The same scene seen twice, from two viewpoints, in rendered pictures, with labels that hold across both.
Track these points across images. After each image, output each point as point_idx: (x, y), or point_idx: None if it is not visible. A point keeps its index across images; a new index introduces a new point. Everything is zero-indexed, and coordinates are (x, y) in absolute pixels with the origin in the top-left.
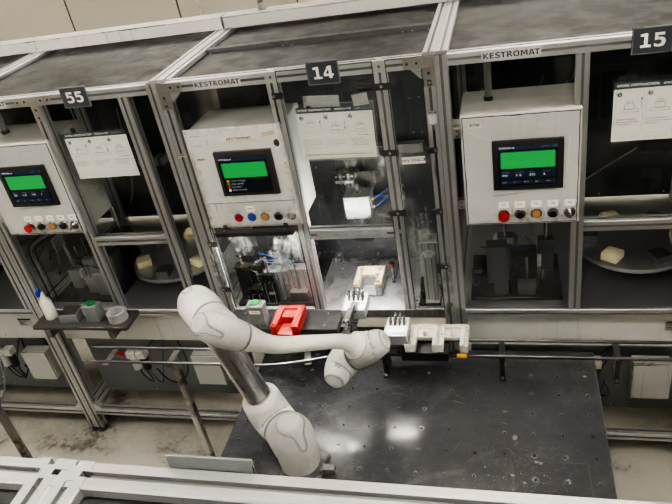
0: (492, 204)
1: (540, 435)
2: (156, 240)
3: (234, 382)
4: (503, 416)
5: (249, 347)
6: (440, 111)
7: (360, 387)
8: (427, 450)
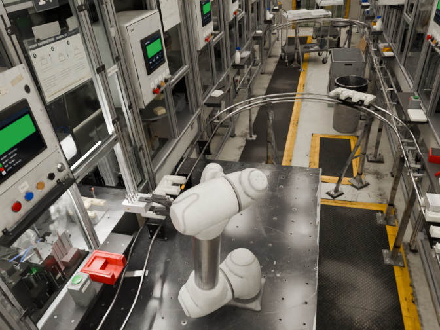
0: (148, 86)
1: None
2: None
3: (216, 269)
4: None
5: None
6: (114, 24)
7: (169, 255)
8: (239, 222)
